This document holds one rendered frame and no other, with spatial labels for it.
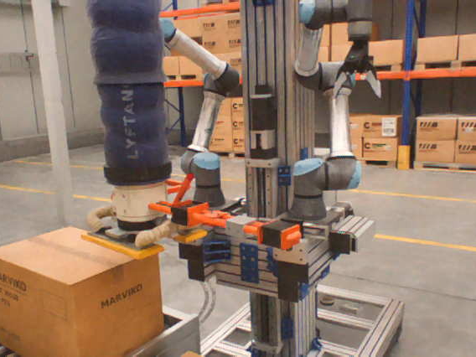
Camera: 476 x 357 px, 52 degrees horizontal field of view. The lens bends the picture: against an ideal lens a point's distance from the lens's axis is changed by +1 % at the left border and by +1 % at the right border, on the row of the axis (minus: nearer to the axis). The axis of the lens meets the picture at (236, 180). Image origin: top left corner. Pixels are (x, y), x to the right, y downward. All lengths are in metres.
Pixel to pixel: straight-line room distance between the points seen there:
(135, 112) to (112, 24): 0.26
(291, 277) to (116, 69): 1.02
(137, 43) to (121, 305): 0.95
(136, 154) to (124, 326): 0.71
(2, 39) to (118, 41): 10.74
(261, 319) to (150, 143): 1.15
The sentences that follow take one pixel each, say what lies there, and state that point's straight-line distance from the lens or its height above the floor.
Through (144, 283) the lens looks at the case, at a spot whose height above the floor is 0.83.
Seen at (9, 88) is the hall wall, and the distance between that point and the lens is 12.19.
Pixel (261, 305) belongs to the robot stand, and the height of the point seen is 0.55.
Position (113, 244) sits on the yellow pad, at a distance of 1.63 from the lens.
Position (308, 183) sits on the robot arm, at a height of 1.18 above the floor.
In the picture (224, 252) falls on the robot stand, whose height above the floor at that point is 0.84.
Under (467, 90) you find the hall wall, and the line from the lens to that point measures 9.74.
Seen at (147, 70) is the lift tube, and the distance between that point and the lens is 1.55.
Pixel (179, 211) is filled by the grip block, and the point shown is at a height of 1.22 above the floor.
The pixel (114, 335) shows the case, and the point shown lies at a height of 0.69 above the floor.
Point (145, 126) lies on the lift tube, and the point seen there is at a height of 1.46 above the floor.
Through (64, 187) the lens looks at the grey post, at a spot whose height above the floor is 0.62.
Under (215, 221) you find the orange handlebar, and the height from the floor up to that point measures 1.21.
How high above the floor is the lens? 1.60
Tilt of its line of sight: 12 degrees down
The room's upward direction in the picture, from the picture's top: 2 degrees counter-clockwise
